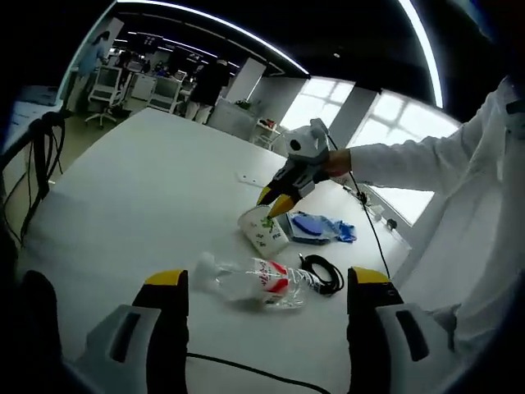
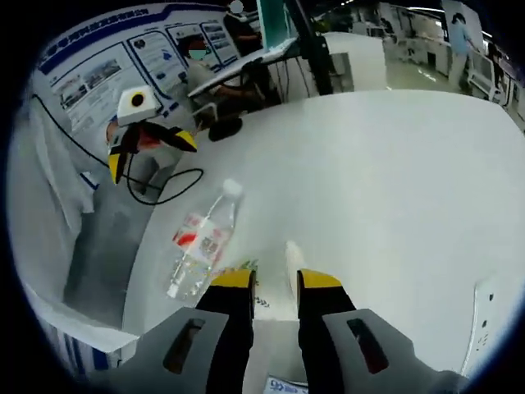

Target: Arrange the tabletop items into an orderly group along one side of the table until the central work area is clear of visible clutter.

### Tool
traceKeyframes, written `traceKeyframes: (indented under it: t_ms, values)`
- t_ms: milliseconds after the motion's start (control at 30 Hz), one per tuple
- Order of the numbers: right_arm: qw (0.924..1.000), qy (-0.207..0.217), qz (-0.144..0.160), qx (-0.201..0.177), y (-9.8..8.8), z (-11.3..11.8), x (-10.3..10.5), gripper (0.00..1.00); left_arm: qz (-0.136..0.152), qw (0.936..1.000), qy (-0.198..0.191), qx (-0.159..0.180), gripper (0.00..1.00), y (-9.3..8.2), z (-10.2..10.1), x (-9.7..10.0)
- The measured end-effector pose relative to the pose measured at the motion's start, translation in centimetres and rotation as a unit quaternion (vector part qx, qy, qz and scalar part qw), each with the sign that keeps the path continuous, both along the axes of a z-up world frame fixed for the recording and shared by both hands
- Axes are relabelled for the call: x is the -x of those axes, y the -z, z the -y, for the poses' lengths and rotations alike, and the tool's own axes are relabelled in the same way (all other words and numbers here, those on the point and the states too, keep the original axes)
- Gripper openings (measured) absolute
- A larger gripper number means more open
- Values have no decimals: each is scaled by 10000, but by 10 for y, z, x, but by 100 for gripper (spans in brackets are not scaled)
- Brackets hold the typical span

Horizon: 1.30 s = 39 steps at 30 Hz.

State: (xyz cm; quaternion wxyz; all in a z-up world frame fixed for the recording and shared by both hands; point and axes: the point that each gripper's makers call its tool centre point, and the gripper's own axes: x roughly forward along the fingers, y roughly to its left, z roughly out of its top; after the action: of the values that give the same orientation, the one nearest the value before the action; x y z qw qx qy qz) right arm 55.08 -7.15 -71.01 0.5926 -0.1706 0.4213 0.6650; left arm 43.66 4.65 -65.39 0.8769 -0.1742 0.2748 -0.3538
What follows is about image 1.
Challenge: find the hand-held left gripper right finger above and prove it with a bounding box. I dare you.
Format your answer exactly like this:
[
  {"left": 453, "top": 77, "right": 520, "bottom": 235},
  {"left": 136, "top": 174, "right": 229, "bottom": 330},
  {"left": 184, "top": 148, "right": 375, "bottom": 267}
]
[{"left": 346, "top": 265, "right": 457, "bottom": 394}]

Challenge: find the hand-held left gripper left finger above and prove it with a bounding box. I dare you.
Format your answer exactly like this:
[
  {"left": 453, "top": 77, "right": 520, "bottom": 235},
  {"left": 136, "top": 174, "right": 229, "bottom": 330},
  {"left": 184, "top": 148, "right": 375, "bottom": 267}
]
[{"left": 84, "top": 269, "right": 189, "bottom": 394}]

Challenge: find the white paper cup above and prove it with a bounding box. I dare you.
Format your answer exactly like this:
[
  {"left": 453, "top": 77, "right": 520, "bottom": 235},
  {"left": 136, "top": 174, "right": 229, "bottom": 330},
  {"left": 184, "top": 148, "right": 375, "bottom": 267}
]
[{"left": 237, "top": 204, "right": 289, "bottom": 259}]

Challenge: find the clear plastic bottle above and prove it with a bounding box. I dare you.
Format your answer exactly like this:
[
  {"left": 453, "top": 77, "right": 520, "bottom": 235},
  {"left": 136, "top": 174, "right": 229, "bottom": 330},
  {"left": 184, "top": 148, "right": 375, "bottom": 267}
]
[{"left": 194, "top": 251, "right": 317, "bottom": 312}]

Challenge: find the person's right hand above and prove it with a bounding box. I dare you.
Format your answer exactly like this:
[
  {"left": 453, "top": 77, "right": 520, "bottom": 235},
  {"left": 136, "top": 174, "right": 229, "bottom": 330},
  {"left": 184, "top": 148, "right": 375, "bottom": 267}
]
[{"left": 326, "top": 147, "right": 354, "bottom": 178}]

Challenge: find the large window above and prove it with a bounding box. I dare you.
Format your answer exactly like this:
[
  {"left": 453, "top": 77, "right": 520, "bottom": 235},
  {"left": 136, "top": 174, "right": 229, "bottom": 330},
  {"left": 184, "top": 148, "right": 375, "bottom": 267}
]
[
  {"left": 347, "top": 91, "right": 461, "bottom": 226},
  {"left": 281, "top": 77, "right": 356, "bottom": 137}
]

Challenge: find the white cabinet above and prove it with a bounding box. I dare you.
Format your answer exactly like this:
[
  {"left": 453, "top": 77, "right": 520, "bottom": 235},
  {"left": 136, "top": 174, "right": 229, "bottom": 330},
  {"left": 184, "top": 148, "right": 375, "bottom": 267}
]
[{"left": 208, "top": 98, "right": 256, "bottom": 138}]

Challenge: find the dark rounded object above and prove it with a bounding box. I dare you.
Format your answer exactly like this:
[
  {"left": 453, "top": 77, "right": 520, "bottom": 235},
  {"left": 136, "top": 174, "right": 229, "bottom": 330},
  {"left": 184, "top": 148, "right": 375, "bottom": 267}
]
[{"left": 18, "top": 269, "right": 63, "bottom": 373}]

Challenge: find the person in white coat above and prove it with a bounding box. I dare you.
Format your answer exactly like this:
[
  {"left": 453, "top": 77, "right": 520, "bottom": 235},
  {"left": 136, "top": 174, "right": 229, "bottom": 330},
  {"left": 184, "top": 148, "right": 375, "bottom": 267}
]
[{"left": 391, "top": 76, "right": 525, "bottom": 362}]

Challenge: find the white table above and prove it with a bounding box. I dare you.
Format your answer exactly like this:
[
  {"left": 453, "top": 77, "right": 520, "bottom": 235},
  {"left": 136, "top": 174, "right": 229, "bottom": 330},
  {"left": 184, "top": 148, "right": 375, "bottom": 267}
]
[{"left": 16, "top": 107, "right": 413, "bottom": 394}]

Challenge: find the ceiling light strip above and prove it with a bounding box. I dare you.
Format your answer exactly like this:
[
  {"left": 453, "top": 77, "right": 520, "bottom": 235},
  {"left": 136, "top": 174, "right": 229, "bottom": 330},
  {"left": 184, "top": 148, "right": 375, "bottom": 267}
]
[
  {"left": 116, "top": 0, "right": 309, "bottom": 76},
  {"left": 396, "top": 0, "right": 447, "bottom": 108}
]

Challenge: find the white office chair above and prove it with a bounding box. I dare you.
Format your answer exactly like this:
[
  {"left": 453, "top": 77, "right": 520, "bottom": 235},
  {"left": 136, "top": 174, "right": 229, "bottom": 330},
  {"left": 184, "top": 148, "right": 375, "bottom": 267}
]
[
  {"left": 84, "top": 65, "right": 125, "bottom": 129},
  {"left": 146, "top": 76, "right": 182, "bottom": 115}
]

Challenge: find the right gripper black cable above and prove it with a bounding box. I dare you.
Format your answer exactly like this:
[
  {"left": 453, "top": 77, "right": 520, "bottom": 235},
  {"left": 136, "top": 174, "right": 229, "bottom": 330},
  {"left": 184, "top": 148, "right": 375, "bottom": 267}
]
[{"left": 326, "top": 131, "right": 393, "bottom": 281}]

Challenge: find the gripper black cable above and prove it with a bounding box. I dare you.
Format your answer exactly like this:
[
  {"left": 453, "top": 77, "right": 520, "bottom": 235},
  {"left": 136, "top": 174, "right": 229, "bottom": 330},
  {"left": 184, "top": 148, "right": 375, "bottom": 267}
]
[
  {"left": 326, "top": 131, "right": 393, "bottom": 281},
  {"left": 185, "top": 351, "right": 331, "bottom": 394}
]

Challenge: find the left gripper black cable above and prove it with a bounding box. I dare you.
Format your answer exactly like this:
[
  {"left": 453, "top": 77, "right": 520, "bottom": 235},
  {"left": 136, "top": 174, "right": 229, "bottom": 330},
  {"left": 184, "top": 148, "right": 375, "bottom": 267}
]
[{"left": 185, "top": 351, "right": 331, "bottom": 394}]

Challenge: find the bundle of black cables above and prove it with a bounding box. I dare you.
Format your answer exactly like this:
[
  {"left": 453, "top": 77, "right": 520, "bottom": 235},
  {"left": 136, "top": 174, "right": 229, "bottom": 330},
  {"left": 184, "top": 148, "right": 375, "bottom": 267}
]
[{"left": 0, "top": 109, "right": 67, "bottom": 250}]

